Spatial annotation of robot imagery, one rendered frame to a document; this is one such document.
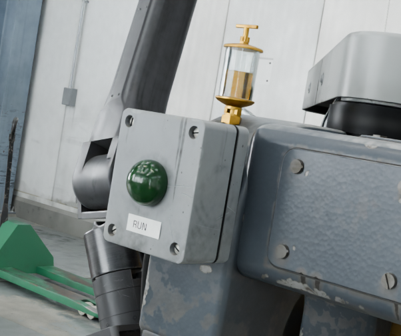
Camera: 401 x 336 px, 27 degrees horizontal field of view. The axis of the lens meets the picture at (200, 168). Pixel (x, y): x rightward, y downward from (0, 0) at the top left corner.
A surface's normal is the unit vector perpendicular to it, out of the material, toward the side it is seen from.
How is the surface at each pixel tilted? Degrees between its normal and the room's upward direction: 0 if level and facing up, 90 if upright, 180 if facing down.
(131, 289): 64
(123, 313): 70
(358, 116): 90
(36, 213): 90
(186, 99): 90
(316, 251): 90
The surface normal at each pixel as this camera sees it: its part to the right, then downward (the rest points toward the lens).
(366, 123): -0.44, -0.03
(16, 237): 0.76, -0.10
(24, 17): 0.74, 0.15
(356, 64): -0.83, -0.11
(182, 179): -0.66, -0.07
